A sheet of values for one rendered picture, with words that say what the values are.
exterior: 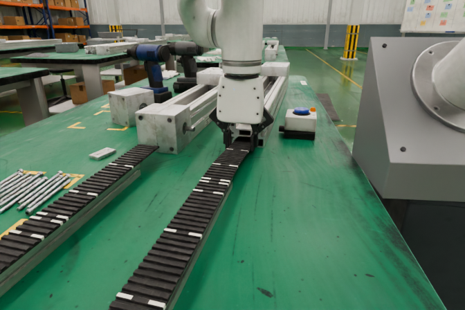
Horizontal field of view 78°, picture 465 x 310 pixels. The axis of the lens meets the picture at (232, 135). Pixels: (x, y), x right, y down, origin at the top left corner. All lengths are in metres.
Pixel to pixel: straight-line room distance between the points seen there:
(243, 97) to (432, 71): 0.35
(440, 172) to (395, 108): 0.13
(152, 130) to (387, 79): 0.50
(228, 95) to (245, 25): 0.14
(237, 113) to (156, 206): 0.26
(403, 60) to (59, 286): 0.65
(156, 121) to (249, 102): 0.22
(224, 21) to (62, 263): 0.47
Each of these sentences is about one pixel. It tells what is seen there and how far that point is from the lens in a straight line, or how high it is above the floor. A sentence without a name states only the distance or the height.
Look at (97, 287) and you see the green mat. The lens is 0.40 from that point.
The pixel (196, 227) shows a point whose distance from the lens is 0.40.
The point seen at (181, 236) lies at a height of 0.81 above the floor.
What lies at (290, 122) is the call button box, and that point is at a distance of 0.77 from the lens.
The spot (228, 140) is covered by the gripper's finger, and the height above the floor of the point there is 0.81.
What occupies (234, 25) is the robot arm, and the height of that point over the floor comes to 1.06.
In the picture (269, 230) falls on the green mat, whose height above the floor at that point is 0.78.
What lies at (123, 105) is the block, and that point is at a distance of 0.90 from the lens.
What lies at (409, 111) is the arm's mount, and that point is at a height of 0.92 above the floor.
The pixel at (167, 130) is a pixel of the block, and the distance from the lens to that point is 0.67.
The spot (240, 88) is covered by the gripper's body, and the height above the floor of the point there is 0.94.
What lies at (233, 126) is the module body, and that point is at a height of 0.83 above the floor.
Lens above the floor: 1.06
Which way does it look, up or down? 21 degrees down
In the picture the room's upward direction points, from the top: straight up
